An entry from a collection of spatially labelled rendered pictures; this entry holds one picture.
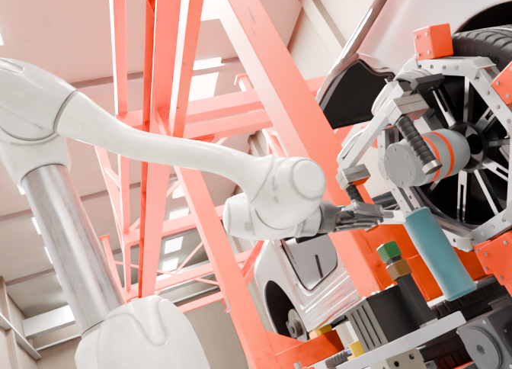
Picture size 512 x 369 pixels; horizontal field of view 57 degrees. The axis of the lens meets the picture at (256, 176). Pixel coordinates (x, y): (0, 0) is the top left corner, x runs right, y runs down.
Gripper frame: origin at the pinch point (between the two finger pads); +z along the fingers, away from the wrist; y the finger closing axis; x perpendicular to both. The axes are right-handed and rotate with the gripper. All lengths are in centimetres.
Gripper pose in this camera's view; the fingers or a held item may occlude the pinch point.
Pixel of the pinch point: (390, 216)
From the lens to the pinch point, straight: 119.2
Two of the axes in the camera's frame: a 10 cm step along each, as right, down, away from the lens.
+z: 9.5, 0.3, 3.2
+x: 1.4, 8.6, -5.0
